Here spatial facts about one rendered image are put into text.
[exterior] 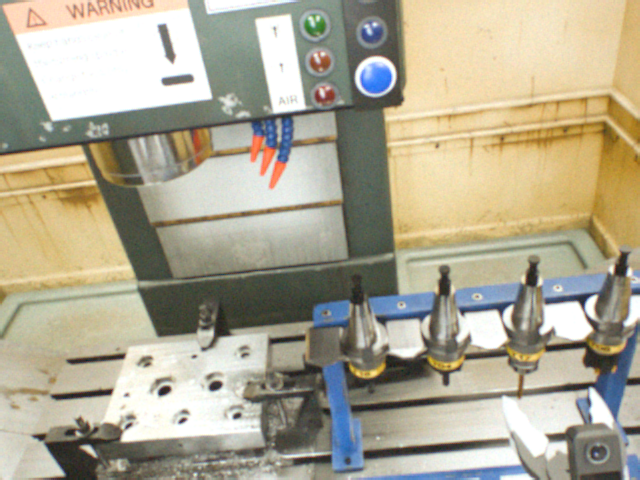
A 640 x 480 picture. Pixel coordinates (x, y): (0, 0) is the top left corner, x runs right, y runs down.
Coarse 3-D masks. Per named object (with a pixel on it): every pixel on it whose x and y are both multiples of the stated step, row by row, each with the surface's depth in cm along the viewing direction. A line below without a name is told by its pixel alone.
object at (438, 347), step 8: (424, 320) 80; (464, 320) 79; (424, 328) 78; (464, 328) 77; (424, 336) 77; (432, 336) 77; (456, 336) 76; (464, 336) 76; (432, 344) 77; (440, 344) 76; (448, 344) 77; (456, 344) 77; (464, 344) 77; (432, 352) 78; (440, 352) 77; (448, 352) 78; (456, 352) 77
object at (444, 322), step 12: (432, 300) 75; (444, 300) 73; (456, 300) 74; (432, 312) 76; (444, 312) 74; (456, 312) 75; (432, 324) 76; (444, 324) 75; (456, 324) 76; (444, 336) 76
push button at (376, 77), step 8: (368, 64) 51; (376, 64) 51; (384, 64) 51; (360, 72) 52; (368, 72) 51; (376, 72) 51; (384, 72) 51; (360, 80) 52; (368, 80) 52; (376, 80) 52; (384, 80) 52; (368, 88) 52; (376, 88) 52; (384, 88) 52
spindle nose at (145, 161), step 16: (208, 128) 77; (96, 144) 72; (112, 144) 70; (128, 144) 70; (144, 144) 70; (160, 144) 71; (176, 144) 72; (192, 144) 74; (208, 144) 77; (96, 160) 75; (112, 160) 72; (128, 160) 71; (144, 160) 72; (160, 160) 72; (176, 160) 73; (192, 160) 75; (112, 176) 74; (128, 176) 73; (144, 176) 73; (160, 176) 73; (176, 176) 74
